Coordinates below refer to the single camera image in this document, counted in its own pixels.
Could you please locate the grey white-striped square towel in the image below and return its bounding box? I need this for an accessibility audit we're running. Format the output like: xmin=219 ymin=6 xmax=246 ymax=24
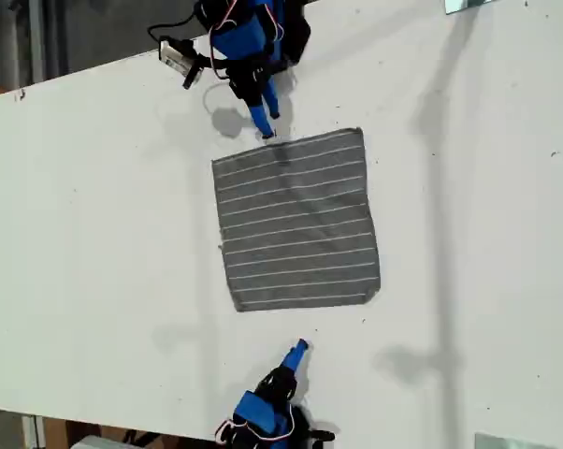
xmin=210 ymin=126 xmax=383 ymax=314

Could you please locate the arm red white wire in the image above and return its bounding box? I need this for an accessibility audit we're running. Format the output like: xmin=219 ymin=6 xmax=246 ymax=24
xmin=214 ymin=405 xmax=296 ymax=444
xmin=201 ymin=0 xmax=285 ymax=80

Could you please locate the white table leg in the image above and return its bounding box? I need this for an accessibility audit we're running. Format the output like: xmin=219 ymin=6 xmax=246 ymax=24
xmin=21 ymin=413 xmax=47 ymax=449

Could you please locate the camera black stalk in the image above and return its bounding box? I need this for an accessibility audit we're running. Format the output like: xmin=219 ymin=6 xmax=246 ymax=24
xmin=181 ymin=54 xmax=229 ymax=91

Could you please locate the camera black cable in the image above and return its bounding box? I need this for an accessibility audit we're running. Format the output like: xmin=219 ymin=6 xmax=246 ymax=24
xmin=147 ymin=9 xmax=201 ymax=46

